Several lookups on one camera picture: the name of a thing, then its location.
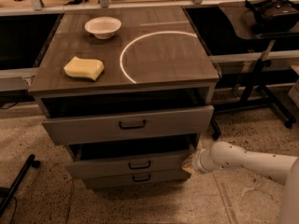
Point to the grey drawer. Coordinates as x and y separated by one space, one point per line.
93 129
135 179
129 157

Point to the grey drawer cabinet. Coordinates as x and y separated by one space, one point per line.
154 62

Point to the grey top drawer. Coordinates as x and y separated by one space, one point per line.
93 129

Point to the yellow sponge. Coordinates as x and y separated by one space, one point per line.
84 68

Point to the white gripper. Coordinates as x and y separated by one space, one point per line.
196 164

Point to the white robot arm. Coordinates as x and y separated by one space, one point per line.
282 169

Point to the black stand leg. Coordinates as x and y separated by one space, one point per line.
6 194

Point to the grey bottom drawer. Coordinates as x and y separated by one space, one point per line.
135 179

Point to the white bowl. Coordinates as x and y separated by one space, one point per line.
103 27

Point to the black side table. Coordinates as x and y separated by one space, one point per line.
248 27

